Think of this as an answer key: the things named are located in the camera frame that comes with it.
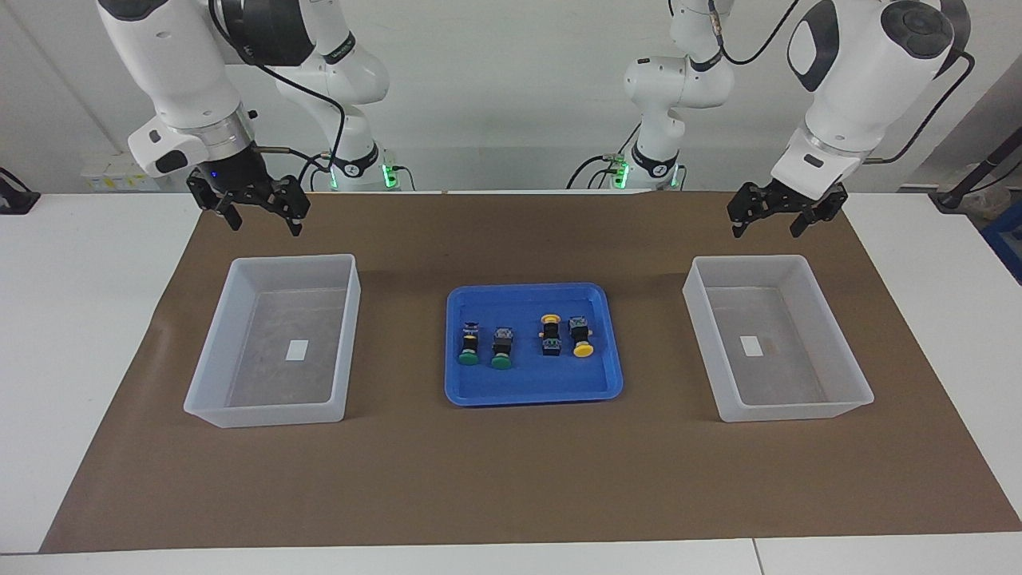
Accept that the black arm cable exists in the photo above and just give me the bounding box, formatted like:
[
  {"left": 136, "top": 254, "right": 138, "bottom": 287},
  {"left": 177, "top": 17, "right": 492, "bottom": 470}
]
[
  {"left": 209, "top": 0, "right": 348, "bottom": 192},
  {"left": 707, "top": 0, "right": 976, "bottom": 165}
]

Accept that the blue plastic crate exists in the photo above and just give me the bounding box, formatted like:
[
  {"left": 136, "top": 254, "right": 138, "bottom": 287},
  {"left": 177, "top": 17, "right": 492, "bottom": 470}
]
[{"left": 980, "top": 200, "right": 1022, "bottom": 284}]

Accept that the black clamp mount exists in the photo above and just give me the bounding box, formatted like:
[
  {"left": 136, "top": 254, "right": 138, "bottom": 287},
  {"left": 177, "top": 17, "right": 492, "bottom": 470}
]
[{"left": 0, "top": 168, "right": 41, "bottom": 215}]

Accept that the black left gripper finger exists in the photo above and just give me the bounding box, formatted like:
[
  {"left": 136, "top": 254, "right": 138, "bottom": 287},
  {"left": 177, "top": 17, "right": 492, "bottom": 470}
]
[
  {"left": 727, "top": 184, "right": 761, "bottom": 239},
  {"left": 790, "top": 184, "right": 849, "bottom": 239}
]

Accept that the translucent white plastic box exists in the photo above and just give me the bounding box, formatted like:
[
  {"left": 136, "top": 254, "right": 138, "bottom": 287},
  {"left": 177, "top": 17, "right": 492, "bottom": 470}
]
[
  {"left": 683, "top": 255, "right": 875, "bottom": 423},
  {"left": 183, "top": 254, "right": 362, "bottom": 429}
]

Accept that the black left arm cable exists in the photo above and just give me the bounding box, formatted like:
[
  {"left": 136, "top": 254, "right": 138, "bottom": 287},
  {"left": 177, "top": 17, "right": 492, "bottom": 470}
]
[{"left": 707, "top": 0, "right": 976, "bottom": 165}]

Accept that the brown paper table mat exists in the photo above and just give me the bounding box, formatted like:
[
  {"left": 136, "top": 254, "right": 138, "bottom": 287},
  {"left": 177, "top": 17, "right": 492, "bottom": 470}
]
[{"left": 40, "top": 190, "right": 1022, "bottom": 554}]

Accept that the black pole stand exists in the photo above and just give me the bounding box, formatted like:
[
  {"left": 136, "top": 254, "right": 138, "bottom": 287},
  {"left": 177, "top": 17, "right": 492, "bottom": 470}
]
[{"left": 930, "top": 128, "right": 1022, "bottom": 212}]

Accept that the white wall socket box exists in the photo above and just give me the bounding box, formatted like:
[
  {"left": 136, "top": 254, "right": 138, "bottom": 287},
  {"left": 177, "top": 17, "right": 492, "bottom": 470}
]
[{"left": 80, "top": 152, "right": 170, "bottom": 192}]

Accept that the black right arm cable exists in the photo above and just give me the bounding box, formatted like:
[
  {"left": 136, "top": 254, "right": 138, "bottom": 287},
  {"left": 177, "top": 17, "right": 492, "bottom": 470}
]
[{"left": 209, "top": 0, "right": 348, "bottom": 192}]

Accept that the blue plastic tray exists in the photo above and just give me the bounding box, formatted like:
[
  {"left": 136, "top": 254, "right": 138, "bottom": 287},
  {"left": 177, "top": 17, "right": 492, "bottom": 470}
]
[{"left": 444, "top": 282, "right": 624, "bottom": 407}]

